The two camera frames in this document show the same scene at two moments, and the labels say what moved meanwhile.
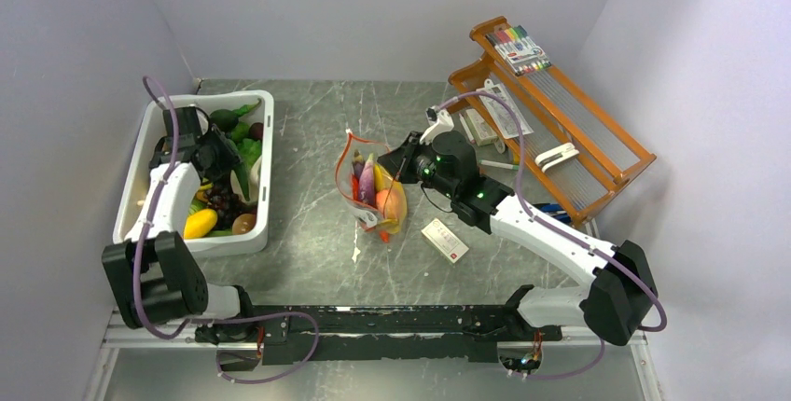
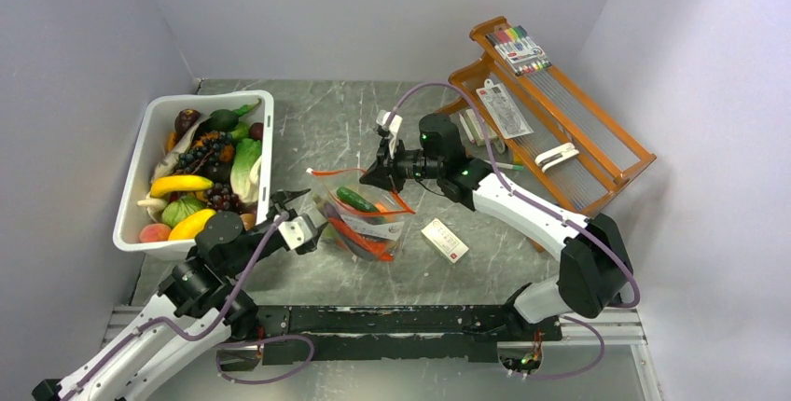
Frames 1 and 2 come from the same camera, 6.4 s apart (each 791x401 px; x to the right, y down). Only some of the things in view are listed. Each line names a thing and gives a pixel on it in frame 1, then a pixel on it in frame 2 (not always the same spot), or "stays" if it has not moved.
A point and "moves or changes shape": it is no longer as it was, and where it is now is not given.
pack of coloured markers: x=520 y=52 stays
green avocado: x=226 y=119 stays
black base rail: x=432 y=333 stays
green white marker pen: x=499 y=164 stays
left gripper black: x=230 y=159 to x=283 y=198
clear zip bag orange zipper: x=372 y=185 moves or changes shape
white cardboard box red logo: x=445 y=241 stays
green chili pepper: x=247 y=108 stays
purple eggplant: x=367 y=183 to x=353 y=246
